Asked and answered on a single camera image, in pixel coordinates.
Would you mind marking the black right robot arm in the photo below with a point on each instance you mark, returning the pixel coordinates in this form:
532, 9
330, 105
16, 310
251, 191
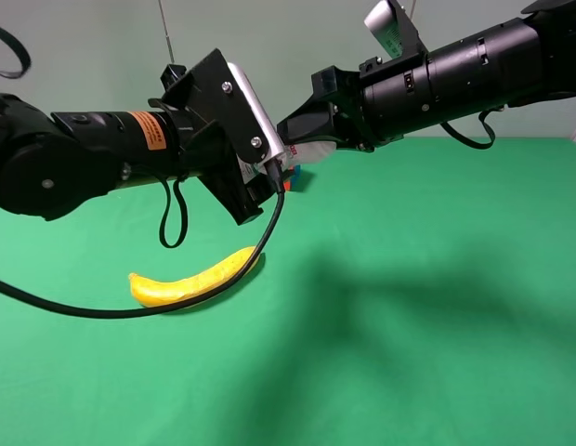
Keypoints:
516, 63

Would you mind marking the white bottle with black brush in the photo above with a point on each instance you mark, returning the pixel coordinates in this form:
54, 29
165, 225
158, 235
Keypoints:
292, 156

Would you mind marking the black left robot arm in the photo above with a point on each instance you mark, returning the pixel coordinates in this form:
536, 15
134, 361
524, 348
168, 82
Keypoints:
52, 163

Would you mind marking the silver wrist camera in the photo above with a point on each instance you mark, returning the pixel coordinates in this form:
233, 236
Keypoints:
382, 22
269, 137

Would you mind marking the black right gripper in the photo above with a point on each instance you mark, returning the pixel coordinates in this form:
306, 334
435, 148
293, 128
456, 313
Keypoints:
334, 113

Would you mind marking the multicoloured puzzle cube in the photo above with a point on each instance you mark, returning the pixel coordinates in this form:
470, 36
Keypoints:
290, 178

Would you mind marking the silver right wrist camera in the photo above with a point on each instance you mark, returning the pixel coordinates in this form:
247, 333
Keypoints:
382, 22

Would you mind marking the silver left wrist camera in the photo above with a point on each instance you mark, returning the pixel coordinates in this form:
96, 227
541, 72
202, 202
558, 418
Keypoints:
269, 137

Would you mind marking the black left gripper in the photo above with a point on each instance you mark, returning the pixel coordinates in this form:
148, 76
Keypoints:
210, 120

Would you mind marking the yellow banana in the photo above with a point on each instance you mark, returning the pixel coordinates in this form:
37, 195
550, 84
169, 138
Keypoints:
150, 293

